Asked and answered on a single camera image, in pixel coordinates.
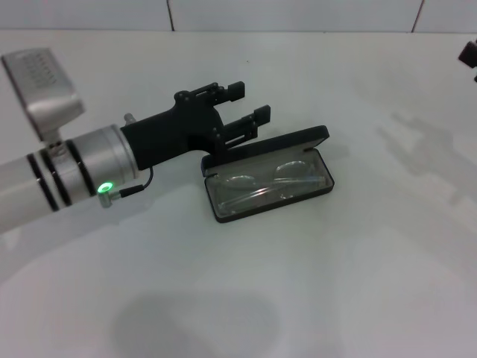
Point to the white transparent glasses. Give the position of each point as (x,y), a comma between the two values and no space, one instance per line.
(242,195)

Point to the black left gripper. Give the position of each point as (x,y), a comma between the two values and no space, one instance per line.
(167,134)

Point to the black glasses case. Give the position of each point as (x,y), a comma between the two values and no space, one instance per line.
(261,145)

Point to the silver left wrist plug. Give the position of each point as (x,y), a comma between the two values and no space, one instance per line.
(129,118)

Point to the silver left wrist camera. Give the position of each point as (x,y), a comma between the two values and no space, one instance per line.
(48,89)

